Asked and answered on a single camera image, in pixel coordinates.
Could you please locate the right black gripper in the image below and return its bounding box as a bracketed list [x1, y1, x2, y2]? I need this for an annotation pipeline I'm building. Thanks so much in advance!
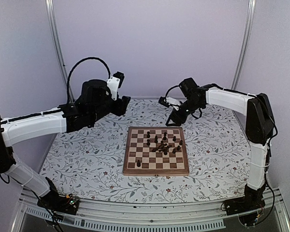
[165, 98, 203, 127]

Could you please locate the wooden chess board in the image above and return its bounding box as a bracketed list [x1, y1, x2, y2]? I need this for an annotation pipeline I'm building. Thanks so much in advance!
[123, 127, 189, 176]

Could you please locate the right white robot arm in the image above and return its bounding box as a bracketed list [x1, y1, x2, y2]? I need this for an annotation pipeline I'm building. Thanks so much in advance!
[159, 77, 278, 191]

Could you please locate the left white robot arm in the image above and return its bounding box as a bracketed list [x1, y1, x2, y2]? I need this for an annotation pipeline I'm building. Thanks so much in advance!
[0, 76, 131, 210]

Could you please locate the fallen brown chess piece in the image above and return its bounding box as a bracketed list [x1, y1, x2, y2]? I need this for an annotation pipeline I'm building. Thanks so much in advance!
[159, 144, 172, 149]

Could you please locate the fallen dark chess piece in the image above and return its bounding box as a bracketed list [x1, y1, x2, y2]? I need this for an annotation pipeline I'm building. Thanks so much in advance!
[151, 147, 164, 152]

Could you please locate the floral patterned table mat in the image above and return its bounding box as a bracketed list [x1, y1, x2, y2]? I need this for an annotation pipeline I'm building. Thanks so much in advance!
[40, 99, 251, 203]

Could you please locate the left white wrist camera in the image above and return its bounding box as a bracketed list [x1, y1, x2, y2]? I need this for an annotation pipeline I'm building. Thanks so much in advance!
[107, 72, 125, 101]

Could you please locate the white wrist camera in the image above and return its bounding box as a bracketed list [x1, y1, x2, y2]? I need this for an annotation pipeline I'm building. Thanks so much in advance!
[107, 72, 125, 101]
[159, 97, 181, 111]

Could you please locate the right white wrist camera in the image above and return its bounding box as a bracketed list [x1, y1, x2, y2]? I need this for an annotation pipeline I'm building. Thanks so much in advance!
[159, 97, 181, 111]

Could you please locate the right black camera cable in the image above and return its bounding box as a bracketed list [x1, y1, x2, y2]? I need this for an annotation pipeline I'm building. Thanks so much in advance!
[164, 85, 182, 100]

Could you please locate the black camera cable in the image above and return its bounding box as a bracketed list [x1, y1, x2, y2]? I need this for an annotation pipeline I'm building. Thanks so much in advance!
[66, 57, 111, 104]
[164, 85, 182, 100]

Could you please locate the left black camera cable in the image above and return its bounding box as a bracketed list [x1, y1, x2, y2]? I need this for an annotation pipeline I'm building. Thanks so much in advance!
[66, 57, 111, 104]

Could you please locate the left aluminium frame post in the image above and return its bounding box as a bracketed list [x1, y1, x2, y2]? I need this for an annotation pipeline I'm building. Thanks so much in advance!
[45, 0, 74, 101]

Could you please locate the aluminium frame post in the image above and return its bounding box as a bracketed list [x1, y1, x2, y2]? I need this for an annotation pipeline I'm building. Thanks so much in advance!
[231, 0, 256, 90]
[45, 0, 74, 101]

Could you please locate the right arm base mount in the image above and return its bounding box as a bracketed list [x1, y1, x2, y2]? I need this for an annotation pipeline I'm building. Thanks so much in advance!
[222, 186, 265, 227]

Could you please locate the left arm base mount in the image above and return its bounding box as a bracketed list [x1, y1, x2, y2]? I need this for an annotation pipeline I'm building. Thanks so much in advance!
[37, 177, 80, 215]

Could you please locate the right aluminium frame post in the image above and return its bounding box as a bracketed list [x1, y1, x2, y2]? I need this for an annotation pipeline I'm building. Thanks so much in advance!
[231, 0, 256, 90]

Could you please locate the front aluminium rail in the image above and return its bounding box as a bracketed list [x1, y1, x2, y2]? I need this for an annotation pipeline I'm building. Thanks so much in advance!
[11, 188, 290, 232]

